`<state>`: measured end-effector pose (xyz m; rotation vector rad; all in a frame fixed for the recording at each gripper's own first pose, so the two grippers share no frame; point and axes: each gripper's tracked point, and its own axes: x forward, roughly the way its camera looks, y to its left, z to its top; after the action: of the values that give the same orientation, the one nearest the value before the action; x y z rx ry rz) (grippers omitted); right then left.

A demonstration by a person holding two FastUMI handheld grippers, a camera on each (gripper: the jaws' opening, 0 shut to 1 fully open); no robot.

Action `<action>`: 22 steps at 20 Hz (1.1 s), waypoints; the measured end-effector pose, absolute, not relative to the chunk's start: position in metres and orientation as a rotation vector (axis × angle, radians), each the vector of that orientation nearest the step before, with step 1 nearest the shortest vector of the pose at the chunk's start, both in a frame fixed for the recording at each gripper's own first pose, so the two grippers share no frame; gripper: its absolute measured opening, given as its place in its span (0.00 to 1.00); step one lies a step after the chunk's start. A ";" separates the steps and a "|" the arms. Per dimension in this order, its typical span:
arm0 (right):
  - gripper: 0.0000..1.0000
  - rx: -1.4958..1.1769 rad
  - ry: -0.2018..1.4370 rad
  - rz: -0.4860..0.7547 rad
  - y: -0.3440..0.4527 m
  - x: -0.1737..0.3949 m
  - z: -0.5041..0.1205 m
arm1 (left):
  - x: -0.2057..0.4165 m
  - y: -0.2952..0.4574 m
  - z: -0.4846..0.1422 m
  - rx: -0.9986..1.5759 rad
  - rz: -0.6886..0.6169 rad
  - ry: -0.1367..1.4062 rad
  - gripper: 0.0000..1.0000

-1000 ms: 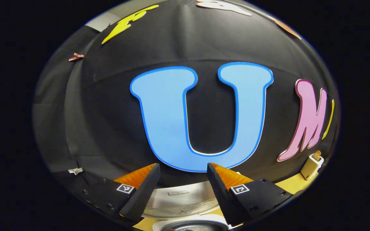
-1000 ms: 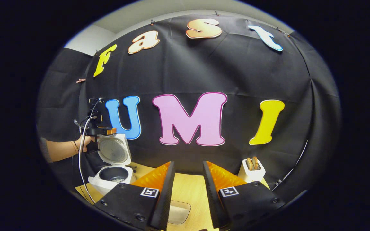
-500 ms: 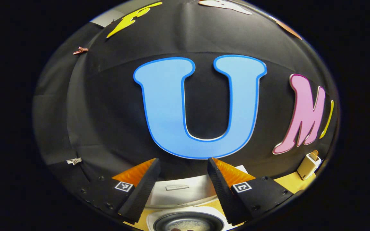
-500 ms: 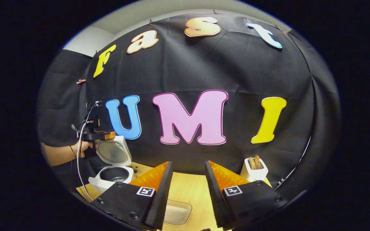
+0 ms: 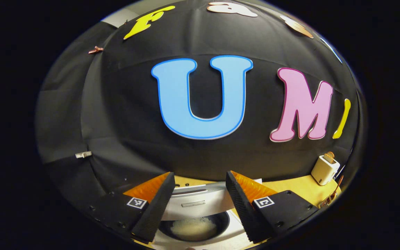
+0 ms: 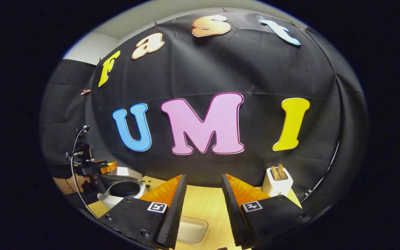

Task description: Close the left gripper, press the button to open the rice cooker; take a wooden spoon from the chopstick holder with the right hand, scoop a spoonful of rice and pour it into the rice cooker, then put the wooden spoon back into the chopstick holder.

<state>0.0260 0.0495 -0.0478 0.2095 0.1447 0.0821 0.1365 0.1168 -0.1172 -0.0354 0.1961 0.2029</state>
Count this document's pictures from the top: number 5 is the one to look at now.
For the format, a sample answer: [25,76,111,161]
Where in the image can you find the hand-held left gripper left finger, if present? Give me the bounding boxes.
[85,172,176,243]

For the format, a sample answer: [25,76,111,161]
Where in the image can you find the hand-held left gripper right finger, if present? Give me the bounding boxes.
[225,170,319,243]

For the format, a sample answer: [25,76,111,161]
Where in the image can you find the white rice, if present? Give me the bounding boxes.
[170,216,218,237]

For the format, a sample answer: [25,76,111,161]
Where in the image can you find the white rice cooker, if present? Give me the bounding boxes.
[150,179,261,250]

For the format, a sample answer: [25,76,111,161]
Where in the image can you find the glass chopstick holder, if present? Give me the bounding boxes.
[318,191,339,209]

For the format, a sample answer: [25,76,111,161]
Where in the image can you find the white toaster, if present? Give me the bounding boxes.
[311,155,341,186]

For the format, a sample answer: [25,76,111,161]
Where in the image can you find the black backdrop cloth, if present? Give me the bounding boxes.
[35,0,367,216]

